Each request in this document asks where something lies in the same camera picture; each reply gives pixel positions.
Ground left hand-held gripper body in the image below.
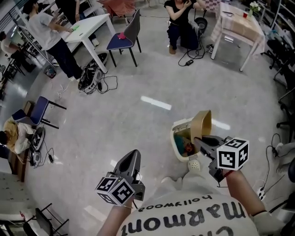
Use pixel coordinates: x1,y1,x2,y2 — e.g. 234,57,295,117
94,171,146,207

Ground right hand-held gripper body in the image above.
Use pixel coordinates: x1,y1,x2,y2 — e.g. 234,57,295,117
208,136,250,182

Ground brown paper cup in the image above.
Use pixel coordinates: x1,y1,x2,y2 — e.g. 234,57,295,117
190,110,212,145

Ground beige pedal trash bin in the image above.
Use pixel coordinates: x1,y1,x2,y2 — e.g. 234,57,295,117
170,117,201,163

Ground person's left forearm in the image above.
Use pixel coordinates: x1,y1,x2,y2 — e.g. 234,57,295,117
96,205,136,236

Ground person's right forearm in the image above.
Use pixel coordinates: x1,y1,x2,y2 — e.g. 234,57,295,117
224,171,267,216

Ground printed snack wrapper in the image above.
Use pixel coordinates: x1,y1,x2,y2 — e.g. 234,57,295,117
183,142,195,155

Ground white clog shoe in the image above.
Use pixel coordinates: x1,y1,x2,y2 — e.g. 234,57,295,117
188,159,201,171

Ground teal crumpled bag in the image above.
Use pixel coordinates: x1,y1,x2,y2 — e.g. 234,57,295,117
174,135,185,153

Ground off-white trousers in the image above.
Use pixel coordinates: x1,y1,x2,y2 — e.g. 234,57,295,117
161,170,222,196

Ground white printed shirt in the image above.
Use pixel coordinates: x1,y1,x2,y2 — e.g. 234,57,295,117
117,191,286,236

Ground black office chair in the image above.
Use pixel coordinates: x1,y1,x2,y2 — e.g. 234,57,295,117
261,34,295,70
276,89,295,143

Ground black folding chair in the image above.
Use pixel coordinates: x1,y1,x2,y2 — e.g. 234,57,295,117
23,203,69,236

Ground grey floor robot device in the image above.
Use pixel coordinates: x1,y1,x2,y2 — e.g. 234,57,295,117
29,126,46,168

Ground wooden cabinet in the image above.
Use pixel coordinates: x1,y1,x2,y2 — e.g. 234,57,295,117
8,147,30,183

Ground blue chair with black legs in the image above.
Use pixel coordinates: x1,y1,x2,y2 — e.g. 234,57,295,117
12,96,67,130

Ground pink plaid tablecloth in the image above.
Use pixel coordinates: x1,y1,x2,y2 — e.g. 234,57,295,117
210,2,266,56

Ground tan table runner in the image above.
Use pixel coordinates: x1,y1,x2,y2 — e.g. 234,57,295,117
221,12,263,41

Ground black round fan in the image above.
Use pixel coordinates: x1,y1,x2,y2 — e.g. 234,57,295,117
195,17,208,32

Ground purple checkered cloth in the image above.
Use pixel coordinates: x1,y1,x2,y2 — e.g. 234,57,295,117
205,0,221,11

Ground vase of white flowers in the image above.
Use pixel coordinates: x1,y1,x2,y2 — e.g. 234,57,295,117
249,1,261,17

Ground white shelf rack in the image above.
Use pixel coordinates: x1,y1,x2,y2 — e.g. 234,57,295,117
269,0,295,33

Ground grey chair with blue seat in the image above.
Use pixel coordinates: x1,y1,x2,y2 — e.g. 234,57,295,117
106,8,142,67

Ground white shelving unit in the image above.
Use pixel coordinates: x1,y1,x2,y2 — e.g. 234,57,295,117
13,9,56,67

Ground salmon folding chair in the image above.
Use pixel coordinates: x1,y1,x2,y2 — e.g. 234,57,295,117
99,0,136,18

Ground black floor cable with adapter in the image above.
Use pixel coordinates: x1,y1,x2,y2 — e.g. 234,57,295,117
253,133,286,199

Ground white frame table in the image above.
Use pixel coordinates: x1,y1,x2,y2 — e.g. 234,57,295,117
211,2,266,72

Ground tangle of black cables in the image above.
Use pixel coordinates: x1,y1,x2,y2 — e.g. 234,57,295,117
77,64,118,94

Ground small wire waste basket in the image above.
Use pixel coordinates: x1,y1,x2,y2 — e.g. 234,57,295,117
43,65,57,79

